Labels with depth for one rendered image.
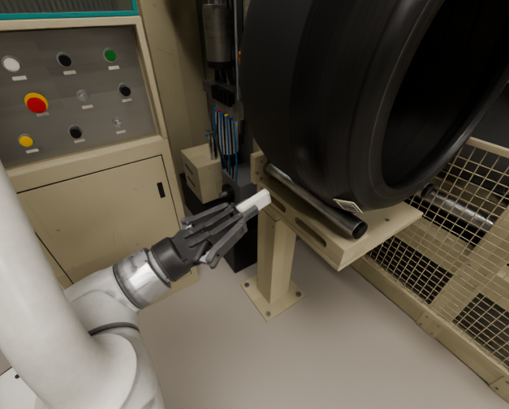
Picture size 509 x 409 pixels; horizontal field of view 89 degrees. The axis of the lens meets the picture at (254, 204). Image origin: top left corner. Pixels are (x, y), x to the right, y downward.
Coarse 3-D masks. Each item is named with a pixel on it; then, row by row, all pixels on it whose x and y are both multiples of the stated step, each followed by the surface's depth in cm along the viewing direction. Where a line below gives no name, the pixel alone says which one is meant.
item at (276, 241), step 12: (264, 216) 109; (276, 216) 101; (264, 228) 113; (276, 228) 105; (288, 228) 110; (264, 240) 118; (276, 240) 110; (288, 240) 116; (264, 252) 123; (276, 252) 115; (288, 252) 122; (264, 264) 127; (276, 264) 121; (288, 264) 128; (264, 276) 133; (276, 276) 127; (288, 276) 135; (264, 288) 139; (276, 288) 135
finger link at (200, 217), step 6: (222, 204) 51; (228, 204) 51; (210, 210) 50; (216, 210) 50; (222, 210) 52; (192, 216) 50; (198, 216) 50; (204, 216) 50; (210, 216) 51; (192, 222) 50; (198, 222) 51; (204, 222) 51
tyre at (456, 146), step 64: (256, 0) 42; (320, 0) 32; (384, 0) 29; (448, 0) 62; (256, 64) 44; (320, 64) 34; (384, 64) 32; (448, 64) 69; (256, 128) 53; (320, 128) 38; (384, 128) 38; (448, 128) 69; (320, 192) 50; (384, 192) 51
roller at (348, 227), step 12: (276, 168) 76; (288, 180) 72; (300, 192) 69; (312, 192) 67; (312, 204) 67; (324, 204) 64; (336, 216) 61; (348, 216) 59; (348, 228) 58; (360, 228) 57
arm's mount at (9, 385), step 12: (12, 372) 50; (0, 384) 48; (12, 384) 48; (24, 384) 48; (0, 396) 47; (12, 396) 47; (24, 396) 47; (36, 396) 47; (0, 408) 45; (12, 408) 45; (24, 408) 45
